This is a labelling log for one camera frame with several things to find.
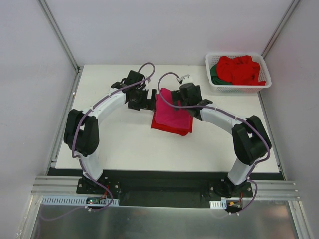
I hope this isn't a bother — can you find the pink t shirt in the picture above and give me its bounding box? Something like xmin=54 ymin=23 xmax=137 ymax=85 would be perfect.
xmin=153 ymin=94 xmax=193 ymax=129

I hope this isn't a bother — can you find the red t shirt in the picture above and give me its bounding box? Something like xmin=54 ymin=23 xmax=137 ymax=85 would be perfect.
xmin=217 ymin=55 xmax=266 ymax=86
xmin=151 ymin=118 xmax=193 ymax=136

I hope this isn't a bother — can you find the white plastic laundry basket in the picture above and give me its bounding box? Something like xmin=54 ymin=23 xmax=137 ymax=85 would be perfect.
xmin=205 ymin=52 xmax=272 ymax=93

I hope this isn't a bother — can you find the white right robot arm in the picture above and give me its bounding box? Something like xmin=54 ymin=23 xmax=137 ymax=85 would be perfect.
xmin=171 ymin=83 xmax=272 ymax=198

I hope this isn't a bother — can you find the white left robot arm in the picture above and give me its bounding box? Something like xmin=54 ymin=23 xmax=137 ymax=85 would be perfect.
xmin=63 ymin=70 xmax=157 ymax=194

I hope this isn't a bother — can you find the green t shirt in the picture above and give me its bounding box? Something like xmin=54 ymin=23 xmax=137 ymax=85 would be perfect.
xmin=210 ymin=64 xmax=232 ymax=85

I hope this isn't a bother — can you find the red crumpled t shirt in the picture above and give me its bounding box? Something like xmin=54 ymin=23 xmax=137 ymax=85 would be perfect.
xmin=217 ymin=55 xmax=266 ymax=86

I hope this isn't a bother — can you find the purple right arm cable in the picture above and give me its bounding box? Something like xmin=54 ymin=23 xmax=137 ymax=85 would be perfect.
xmin=158 ymin=73 xmax=272 ymax=213

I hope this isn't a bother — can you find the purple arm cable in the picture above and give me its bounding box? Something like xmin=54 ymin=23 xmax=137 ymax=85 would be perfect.
xmin=39 ymin=62 xmax=155 ymax=221
xmin=158 ymin=73 xmax=272 ymax=213

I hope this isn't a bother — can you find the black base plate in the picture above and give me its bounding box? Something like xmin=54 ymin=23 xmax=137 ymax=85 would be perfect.
xmin=47 ymin=168 xmax=286 ymax=209

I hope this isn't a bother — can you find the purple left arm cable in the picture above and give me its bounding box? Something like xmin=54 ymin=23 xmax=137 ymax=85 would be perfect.
xmin=39 ymin=62 xmax=155 ymax=221

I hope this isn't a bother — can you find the aluminium frame rail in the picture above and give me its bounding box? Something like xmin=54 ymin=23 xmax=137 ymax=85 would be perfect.
xmin=31 ymin=176 xmax=301 ymax=209

